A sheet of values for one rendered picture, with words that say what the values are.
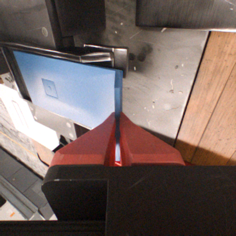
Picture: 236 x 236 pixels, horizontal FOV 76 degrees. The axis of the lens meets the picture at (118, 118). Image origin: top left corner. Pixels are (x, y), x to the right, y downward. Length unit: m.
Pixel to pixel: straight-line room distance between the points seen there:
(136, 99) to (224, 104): 0.11
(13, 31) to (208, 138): 0.27
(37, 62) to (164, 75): 0.15
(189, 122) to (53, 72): 0.18
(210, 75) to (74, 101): 0.15
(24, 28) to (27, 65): 0.04
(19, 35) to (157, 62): 0.16
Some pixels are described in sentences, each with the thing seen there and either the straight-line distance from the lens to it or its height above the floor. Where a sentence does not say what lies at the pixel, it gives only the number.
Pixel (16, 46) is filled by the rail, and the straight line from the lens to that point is 0.22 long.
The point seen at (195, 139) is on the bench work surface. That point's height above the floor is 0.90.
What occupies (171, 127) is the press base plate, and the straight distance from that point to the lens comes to 0.24.
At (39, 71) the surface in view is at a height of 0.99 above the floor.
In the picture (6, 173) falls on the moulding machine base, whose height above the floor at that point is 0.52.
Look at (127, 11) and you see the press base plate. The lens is 0.21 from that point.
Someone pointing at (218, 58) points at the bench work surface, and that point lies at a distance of 0.19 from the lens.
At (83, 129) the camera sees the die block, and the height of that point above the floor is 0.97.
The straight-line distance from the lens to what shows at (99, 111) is 0.15.
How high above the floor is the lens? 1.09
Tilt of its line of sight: 43 degrees down
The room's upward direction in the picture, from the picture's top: 135 degrees counter-clockwise
